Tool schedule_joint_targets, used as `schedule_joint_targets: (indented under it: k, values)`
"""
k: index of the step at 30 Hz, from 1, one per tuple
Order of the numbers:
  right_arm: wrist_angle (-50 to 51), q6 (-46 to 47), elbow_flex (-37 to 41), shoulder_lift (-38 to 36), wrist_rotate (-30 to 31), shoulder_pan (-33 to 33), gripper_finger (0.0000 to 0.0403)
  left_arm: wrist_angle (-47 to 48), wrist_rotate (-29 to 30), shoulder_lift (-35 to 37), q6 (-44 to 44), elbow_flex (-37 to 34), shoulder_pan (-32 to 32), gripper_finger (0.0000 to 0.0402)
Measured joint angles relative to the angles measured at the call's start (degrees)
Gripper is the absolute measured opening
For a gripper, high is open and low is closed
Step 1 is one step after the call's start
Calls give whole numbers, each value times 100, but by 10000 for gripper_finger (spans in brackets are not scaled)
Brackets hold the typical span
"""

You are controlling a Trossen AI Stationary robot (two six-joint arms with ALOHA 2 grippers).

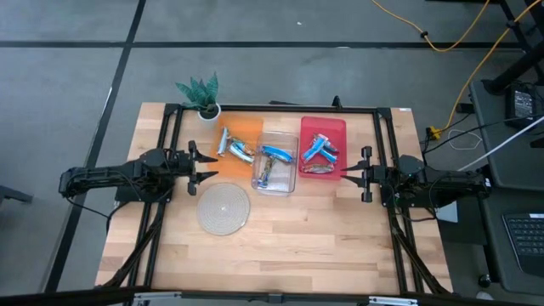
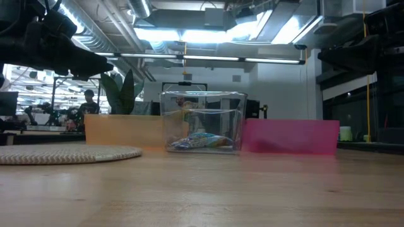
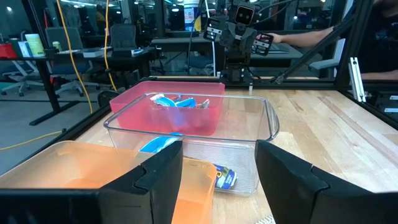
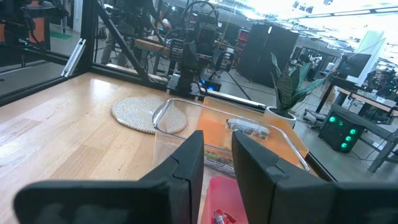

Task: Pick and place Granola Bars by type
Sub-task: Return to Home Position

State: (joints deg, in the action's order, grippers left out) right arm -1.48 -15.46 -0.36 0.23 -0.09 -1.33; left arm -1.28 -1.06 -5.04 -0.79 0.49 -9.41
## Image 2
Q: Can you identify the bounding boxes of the clear plastic bin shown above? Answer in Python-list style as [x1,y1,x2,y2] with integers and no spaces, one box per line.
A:
[159,90,249,155]

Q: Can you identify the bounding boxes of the person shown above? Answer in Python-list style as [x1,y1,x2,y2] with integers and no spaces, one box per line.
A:
[172,95,203,133]
[78,89,101,115]

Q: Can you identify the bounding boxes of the black background rig frame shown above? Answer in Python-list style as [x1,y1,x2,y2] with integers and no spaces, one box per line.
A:
[162,81,208,93]
[49,75,102,125]

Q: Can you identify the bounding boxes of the dark blue green granola bar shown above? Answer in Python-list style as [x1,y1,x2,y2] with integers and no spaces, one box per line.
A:
[170,134,206,151]

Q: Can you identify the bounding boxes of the yellow cord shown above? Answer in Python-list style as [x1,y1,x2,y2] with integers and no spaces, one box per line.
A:
[362,12,372,143]

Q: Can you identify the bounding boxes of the orange plastic bin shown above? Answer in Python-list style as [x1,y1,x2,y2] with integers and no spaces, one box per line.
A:
[83,113,165,149]

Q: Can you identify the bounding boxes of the white green cup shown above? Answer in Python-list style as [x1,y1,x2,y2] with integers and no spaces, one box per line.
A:
[339,125,353,142]

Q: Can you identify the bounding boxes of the red plastic bin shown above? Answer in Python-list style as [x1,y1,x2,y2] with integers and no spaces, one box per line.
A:
[241,118,341,156]

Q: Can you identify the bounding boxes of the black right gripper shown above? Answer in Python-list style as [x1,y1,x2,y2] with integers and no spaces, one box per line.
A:
[317,1,404,75]

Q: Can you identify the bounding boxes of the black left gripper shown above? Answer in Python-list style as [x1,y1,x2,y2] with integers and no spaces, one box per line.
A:
[0,8,114,81]

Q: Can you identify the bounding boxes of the round woven mat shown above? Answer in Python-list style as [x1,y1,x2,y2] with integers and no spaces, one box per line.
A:
[0,144,143,166]

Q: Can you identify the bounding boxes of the black aluminium frame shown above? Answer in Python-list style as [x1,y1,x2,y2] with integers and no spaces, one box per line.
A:
[94,44,309,66]

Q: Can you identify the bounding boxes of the black computer monitor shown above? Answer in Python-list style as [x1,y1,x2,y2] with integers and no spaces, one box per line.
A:
[247,100,269,119]
[0,91,19,117]

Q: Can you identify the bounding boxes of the green artificial plant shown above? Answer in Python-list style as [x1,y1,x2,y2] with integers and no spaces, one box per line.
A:
[100,68,146,115]

